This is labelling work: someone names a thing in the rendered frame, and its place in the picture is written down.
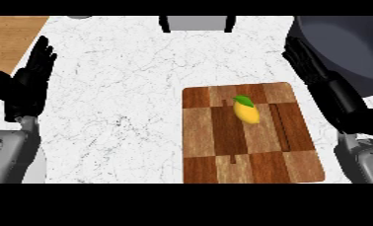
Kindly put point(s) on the light brown wooden panel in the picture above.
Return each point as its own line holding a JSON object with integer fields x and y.
{"x": 17, "y": 40}

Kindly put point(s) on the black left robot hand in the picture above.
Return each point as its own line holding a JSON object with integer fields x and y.
{"x": 27, "y": 85}

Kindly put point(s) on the small grey object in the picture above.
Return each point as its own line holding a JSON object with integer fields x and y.
{"x": 80, "y": 17}

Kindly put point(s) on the wooden checkered cutting board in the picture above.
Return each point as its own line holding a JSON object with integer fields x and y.
{"x": 249, "y": 134}

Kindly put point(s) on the yellow lemon with green leaf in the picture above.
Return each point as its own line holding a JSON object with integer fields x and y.
{"x": 246, "y": 111}

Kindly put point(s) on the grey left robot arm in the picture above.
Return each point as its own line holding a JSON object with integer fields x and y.
{"x": 17, "y": 152}

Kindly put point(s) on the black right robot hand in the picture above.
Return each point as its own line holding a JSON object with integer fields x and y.
{"x": 331, "y": 91}

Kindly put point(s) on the grey appliance with black frame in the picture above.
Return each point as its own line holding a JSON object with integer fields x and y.
{"x": 197, "y": 23}

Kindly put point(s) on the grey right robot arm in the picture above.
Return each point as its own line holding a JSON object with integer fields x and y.
{"x": 358, "y": 157}

